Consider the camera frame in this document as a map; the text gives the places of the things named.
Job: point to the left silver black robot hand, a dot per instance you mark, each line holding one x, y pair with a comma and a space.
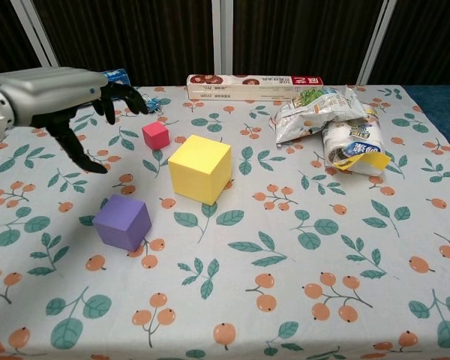
48, 93

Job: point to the crumpled white blue package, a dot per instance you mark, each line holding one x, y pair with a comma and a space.
352, 146

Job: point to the blue binder clip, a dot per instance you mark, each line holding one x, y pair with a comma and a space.
155, 105

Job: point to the long white red wrap box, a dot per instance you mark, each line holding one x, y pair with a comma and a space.
247, 88

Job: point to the floral print tablecloth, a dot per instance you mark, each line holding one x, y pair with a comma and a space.
247, 243

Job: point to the small pink cube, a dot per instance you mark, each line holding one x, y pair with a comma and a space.
155, 135

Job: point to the medium purple cube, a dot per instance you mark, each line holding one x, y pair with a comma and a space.
120, 225

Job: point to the crumpled silver snack bag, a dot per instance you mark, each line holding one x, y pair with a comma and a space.
311, 112

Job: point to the dark ribbed partition panel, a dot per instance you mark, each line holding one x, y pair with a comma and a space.
427, 37
135, 37
303, 37
3, 37

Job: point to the blue cookie box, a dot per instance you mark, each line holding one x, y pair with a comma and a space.
116, 77

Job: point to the large yellow cube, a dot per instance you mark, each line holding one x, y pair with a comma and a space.
198, 172

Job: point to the white partition post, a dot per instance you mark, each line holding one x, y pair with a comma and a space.
222, 37
41, 41
375, 41

